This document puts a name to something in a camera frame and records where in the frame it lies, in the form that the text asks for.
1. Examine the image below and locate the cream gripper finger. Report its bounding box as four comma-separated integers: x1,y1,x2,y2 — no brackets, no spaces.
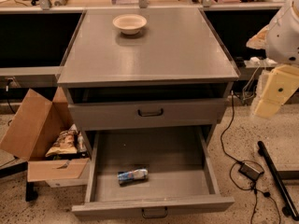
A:
246,25,269,49
251,64,299,119

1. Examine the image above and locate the blue silver redbull can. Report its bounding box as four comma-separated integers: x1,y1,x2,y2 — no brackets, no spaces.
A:
117,168,149,185

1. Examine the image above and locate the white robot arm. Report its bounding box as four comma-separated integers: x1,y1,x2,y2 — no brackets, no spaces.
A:
246,0,299,119

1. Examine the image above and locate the closed grey top drawer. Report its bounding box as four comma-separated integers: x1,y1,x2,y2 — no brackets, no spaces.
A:
69,99,226,131

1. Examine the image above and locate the grey drawer cabinet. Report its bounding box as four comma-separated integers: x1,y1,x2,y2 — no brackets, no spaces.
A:
57,7,241,219

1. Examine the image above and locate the open grey middle drawer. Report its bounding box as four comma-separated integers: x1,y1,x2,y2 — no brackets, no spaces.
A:
72,126,235,220

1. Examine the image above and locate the white power strip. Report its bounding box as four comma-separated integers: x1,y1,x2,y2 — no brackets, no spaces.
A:
249,57,277,66

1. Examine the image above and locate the black power adapter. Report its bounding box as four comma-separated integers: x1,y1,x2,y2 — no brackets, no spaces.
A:
238,163,263,181

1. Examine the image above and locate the black metal stand leg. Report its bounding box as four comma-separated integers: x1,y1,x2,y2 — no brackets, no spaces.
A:
258,141,299,221

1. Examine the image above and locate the white bowl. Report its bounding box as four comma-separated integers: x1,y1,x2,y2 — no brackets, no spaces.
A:
112,14,147,35

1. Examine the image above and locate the small plastic bottle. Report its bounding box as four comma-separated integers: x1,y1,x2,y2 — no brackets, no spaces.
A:
77,133,87,153

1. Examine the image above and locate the snack chip bag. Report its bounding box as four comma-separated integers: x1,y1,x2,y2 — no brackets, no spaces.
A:
46,130,77,157

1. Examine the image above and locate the brown cardboard box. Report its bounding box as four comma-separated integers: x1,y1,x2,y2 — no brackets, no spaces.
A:
0,88,90,188

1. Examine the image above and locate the black power cable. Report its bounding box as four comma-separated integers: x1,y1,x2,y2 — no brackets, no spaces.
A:
220,91,283,224

